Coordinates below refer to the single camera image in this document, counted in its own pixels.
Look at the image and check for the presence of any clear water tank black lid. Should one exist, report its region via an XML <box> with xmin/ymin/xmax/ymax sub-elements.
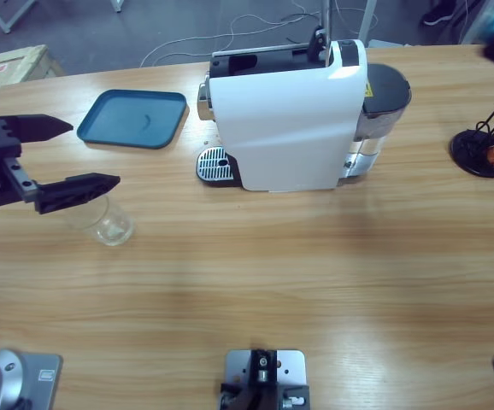
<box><xmin>349</xmin><ymin>62</ymin><xmax>413</xmax><ymax>180</ymax></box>

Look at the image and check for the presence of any black floor cable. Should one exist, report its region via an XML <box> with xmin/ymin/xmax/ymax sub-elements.
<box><xmin>280</xmin><ymin>12</ymin><xmax>328</xmax><ymax>44</ymax></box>

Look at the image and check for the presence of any thin white looped cable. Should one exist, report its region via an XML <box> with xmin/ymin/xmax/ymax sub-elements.
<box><xmin>291</xmin><ymin>0</ymin><xmax>376</xmax><ymax>34</ymax></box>

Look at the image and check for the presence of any black shoe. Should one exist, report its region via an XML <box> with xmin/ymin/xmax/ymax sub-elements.
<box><xmin>420</xmin><ymin>0</ymin><xmax>457</xmax><ymax>26</ymax></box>

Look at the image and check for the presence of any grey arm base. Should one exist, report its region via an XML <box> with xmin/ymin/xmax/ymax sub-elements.
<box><xmin>0</xmin><ymin>348</ymin><xmax>63</xmax><ymax>410</ymax></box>

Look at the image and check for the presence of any black capsule holder stand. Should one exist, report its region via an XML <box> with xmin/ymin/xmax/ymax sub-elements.
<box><xmin>450</xmin><ymin>76</ymin><xmax>494</xmax><ymax>179</ymax></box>

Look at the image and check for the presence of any white metal post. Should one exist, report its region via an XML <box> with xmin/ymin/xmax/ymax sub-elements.
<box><xmin>357</xmin><ymin>0</ymin><xmax>379</xmax><ymax>42</ymax></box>

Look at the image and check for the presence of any clear glass cup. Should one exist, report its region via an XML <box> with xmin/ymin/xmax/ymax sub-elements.
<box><xmin>61</xmin><ymin>194</ymin><xmax>135</xmax><ymax>248</ymax></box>

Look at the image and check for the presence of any white metal table frame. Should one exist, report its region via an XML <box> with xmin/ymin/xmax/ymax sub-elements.
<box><xmin>0</xmin><ymin>0</ymin><xmax>38</xmax><ymax>34</ymax></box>

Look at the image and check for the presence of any long white floor cable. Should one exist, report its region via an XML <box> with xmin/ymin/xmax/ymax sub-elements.
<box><xmin>139</xmin><ymin>15</ymin><xmax>291</xmax><ymax>68</ymax></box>

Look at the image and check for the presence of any silver coffee machine lever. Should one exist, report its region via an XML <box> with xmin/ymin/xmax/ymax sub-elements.
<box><xmin>309</xmin><ymin>0</ymin><xmax>333</xmax><ymax>63</ymax></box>

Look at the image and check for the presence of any wooden crate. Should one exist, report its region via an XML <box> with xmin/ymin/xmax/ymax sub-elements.
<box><xmin>0</xmin><ymin>44</ymin><xmax>64</xmax><ymax>129</ymax></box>

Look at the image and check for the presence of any white capsule coffee machine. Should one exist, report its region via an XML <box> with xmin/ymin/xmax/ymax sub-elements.
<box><xmin>198</xmin><ymin>38</ymin><xmax>370</xmax><ymax>193</ymax></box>

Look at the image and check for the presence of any black drip tray silver grill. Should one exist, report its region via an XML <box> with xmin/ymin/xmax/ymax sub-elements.
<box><xmin>195</xmin><ymin>145</ymin><xmax>244</xmax><ymax>189</ymax></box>

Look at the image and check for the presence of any slanted white metal leg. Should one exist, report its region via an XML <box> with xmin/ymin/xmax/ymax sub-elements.
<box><xmin>460</xmin><ymin>0</ymin><xmax>494</xmax><ymax>44</ymax></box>

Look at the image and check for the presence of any teal plastic tray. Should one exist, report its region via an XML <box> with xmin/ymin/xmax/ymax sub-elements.
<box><xmin>76</xmin><ymin>89</ymin><xmax>188</xmax><ymax>150</ymax></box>

